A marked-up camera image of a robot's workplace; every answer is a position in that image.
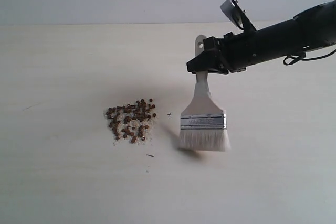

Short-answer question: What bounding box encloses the white paint brush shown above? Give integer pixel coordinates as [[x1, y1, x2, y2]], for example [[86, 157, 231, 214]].
[[178, 34, 232, 153]]

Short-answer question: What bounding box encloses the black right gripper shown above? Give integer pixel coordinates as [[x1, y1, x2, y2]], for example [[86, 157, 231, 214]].
[[186, 32, 248, 75]]

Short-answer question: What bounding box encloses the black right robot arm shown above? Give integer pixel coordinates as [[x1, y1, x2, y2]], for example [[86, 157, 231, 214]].
[[186, 0, 335, 75]]

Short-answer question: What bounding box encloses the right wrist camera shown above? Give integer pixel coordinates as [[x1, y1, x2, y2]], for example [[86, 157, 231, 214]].
[[220, 0, 257, 33]]

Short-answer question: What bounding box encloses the red beans and rice pile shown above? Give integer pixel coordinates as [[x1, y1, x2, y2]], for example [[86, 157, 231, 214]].
[[104, 98, 158, 145]]

